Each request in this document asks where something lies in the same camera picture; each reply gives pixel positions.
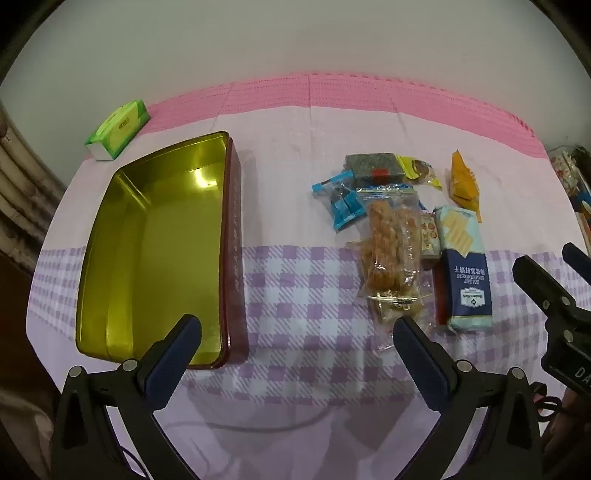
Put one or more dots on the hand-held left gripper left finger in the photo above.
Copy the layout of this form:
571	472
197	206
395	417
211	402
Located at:
178	353

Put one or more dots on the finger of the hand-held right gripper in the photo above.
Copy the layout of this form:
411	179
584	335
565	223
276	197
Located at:
576	256
538	281

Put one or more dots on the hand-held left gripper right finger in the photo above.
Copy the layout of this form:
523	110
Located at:
415	355

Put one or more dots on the light blue cracker packet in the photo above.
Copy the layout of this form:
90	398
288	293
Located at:
466	286

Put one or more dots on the maroon tin box gold inside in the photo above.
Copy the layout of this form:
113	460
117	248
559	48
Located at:
152	254

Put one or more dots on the clear bag of fried twists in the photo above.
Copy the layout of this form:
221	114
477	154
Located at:
392	240

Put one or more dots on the small red-dotted snack packet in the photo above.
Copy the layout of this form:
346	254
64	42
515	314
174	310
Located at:
429	235

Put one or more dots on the orange snack packet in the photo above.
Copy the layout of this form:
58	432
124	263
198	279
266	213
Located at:
464	184

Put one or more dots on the blue snack packet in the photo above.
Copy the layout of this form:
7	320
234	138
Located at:
331	185
348	212

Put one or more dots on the yellow-edged clear round cake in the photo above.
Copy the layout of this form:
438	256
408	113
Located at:
420	170

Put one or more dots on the grey snack packet red label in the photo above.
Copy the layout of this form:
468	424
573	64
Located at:
369	166

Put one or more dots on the person's right forearm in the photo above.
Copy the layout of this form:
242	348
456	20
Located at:
570	429

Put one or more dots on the pink and purple checked tablecloth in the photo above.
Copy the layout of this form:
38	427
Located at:
300	277

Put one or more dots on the beige ribbed fixture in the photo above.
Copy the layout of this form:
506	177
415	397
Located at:
23	184

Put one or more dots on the green tissue pack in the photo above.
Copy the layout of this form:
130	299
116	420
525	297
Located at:
120	129

